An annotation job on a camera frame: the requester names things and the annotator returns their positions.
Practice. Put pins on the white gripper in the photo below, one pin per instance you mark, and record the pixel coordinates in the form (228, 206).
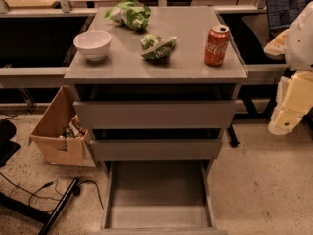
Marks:
(301, 44)

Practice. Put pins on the green jalapeno chip bag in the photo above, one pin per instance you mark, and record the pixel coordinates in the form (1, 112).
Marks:
(156, 47)

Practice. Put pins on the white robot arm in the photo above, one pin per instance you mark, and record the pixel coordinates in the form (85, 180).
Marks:
(296, 43)

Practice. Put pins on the grey drawer cabinet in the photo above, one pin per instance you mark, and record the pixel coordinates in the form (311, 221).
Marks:
(123, 75)

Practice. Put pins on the middle grey drawer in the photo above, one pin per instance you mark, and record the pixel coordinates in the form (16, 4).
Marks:
(139, 150)

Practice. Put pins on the grey drawer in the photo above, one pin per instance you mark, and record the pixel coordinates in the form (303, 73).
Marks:
(155, 115)
(158, 198)
(139, 150)

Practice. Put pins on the bottom grey drawer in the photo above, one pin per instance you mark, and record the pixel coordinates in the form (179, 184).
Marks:
(158, 198)

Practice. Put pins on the light green chip bag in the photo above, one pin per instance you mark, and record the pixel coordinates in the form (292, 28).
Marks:
(129, 14)

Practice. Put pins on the top grey drawer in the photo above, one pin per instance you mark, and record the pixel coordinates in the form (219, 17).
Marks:
(155, 115)

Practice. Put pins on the black laptop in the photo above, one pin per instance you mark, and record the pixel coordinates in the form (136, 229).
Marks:
(281, 13)

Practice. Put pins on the orange soda can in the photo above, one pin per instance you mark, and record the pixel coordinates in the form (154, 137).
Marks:
(216, 45)

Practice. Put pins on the white ceramic bowl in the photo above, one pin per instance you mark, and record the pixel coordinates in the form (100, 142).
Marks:
(94, 45)

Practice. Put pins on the cardboard box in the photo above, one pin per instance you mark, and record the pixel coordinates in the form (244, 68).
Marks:
(57, 136)

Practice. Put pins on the black stand leg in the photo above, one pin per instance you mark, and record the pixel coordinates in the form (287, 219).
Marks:
(47, 219)

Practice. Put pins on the black chair base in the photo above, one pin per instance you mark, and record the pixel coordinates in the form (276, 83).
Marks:
(7, 146)

